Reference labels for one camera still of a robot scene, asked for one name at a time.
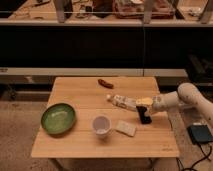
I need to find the wooden table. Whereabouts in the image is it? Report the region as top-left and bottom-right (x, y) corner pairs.
(31, 77), (179, 160)

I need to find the green ceramic bowl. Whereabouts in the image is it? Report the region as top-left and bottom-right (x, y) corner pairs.
(41, 103), (77, 135)

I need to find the brown sausage toy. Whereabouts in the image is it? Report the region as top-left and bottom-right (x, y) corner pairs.
(98, 79), (114, 89)

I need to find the black cable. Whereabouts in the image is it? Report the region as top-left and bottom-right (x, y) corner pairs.
(175, 142), (213, 171)

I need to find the long shelf bench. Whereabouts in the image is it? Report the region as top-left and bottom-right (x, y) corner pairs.
(0, 67), (188, 77)

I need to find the clear plastic cup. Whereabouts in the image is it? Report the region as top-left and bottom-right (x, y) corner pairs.
(92, 116), (111, 138)

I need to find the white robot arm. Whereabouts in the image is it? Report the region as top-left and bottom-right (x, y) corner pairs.
(136, 83), (213, 127)

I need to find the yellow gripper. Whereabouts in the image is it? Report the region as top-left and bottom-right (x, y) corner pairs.
(136, 97), (153, 124)

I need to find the beige sponge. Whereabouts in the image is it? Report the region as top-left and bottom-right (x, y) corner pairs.
(116, 120), (136, 137)

